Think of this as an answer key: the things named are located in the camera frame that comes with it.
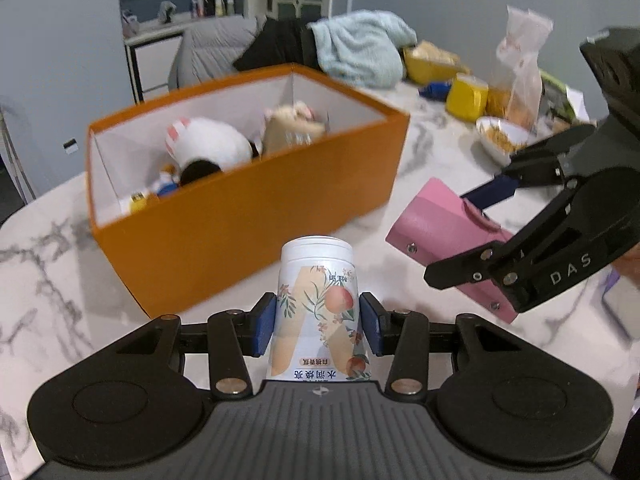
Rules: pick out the yellow mug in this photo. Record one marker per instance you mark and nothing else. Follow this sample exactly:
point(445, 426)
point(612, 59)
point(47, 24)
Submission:
point(467, 98)

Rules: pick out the pink card wallet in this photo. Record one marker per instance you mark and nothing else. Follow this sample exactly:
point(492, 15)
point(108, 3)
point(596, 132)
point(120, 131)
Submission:
point(437, 224)

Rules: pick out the person's right hand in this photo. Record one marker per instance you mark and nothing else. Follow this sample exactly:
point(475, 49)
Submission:
point(629, 264)

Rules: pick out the white bowl of fries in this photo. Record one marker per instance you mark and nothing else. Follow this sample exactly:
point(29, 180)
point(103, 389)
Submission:
point(501, 139)

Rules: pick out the light blue fleece blanket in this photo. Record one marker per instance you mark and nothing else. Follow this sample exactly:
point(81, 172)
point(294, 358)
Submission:
point(362, 48)

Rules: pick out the black jacket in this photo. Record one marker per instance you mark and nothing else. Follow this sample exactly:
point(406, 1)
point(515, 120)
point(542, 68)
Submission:
point(287, 41)

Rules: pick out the yellow tape measure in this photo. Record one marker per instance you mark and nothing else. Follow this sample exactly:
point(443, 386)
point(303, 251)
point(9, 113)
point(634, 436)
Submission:
point(141, 201)

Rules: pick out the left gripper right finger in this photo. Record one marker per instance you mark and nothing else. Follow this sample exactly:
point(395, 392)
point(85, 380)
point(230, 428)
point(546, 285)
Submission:
point(403, 335)

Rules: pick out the purple tissue pack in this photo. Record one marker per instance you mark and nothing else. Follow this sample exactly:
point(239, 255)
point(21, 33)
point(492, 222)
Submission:
point(622, 300)

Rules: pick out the white vanity cabinet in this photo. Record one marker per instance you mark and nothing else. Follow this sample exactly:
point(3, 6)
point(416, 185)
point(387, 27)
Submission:
point(151, 52)

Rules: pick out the orange storage box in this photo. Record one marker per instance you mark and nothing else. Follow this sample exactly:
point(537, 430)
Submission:
point(195, 242)

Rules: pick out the white panda plush toy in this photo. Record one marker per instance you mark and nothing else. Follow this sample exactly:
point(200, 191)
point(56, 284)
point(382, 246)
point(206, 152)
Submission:
point(201, 147)

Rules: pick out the brown sailor plush toy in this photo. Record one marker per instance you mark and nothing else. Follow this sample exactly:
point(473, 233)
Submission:
point(167, 181)

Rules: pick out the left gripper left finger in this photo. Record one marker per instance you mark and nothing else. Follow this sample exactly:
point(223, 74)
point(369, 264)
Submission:
point(233, 335)

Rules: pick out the yellow bowl with food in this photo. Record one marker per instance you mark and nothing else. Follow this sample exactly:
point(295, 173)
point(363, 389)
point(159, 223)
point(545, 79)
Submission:
point(426, 63)

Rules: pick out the crochet bunny doll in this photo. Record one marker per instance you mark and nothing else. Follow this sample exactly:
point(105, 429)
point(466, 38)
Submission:
point(295, 112)

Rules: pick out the white lotion tube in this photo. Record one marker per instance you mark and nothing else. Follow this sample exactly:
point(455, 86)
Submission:
point(318, 334)

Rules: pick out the small brown cardboard box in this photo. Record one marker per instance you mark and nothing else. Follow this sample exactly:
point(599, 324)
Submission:
point(283, 132)

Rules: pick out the plastic snack bag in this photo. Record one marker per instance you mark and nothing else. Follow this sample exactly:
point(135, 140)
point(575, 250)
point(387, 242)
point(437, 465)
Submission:
point(515, 85)

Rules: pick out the blue wrapper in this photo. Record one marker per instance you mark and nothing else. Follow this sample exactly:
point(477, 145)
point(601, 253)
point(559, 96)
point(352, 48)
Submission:
point(436, 91)

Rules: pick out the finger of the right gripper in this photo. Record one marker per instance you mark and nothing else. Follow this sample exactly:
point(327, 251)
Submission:
point(470, 267)
point(533, 167)

